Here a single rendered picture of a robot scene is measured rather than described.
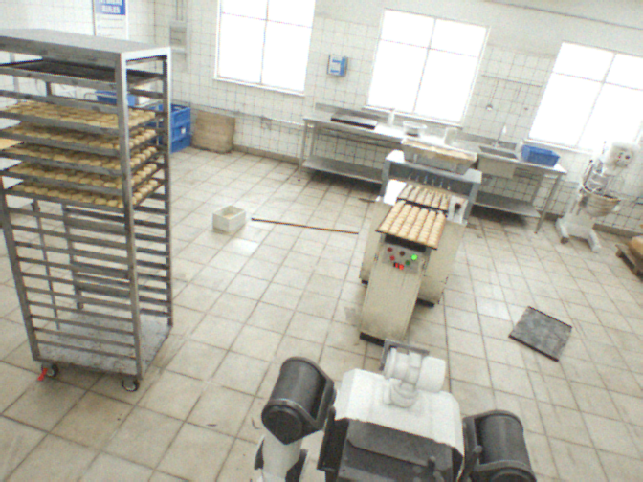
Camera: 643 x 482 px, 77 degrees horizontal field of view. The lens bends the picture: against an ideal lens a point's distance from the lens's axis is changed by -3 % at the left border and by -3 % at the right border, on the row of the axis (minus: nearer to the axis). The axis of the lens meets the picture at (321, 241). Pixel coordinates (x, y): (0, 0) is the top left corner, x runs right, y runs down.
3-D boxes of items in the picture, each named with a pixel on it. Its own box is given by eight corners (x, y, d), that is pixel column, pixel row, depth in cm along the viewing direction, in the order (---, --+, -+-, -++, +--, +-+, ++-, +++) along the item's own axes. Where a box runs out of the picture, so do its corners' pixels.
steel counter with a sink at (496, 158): (294, 180, 588) (306, 90, 532) (306, 166, 650) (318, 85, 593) (540, 235, 547) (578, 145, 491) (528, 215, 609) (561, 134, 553)
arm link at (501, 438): (514, 513, 80) (542, 469, 74) (469, 500, 81) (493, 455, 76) (505, 463, 91) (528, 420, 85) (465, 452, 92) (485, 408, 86)
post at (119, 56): (144, 376, 234) (124, 52, 156) (142, 380, 231) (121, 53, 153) (139, 375, 234) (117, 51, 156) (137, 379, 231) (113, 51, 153)
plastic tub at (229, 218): (229, 233, 422) (229, 219, 415) (210, 227, 429) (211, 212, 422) (246, 223, 447) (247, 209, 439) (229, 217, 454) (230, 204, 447)
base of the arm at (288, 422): (303, 460, 84) (330, 431, 79) (248, 429, 83) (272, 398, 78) (319, 405, 97) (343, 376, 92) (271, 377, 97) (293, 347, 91)
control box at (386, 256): (381, 260, 275) (386, 242, 269) (416, 272, 269) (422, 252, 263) (380, 262, 272) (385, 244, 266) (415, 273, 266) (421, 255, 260)
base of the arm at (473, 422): (537, 512, 76) (539, 470, 72) (466, 507, 80) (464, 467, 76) (521, 447, 90) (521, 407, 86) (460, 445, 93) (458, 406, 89)
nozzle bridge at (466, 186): (385, 187, 361) (393, 149, 346) (469, 210, 343) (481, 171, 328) (375, 199, 333) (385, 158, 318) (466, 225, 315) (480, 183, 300)
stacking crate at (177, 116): (166, 116, 640) (166, 102, 630) (190, 120, 636) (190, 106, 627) (144, 122, 587) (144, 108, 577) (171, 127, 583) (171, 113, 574)
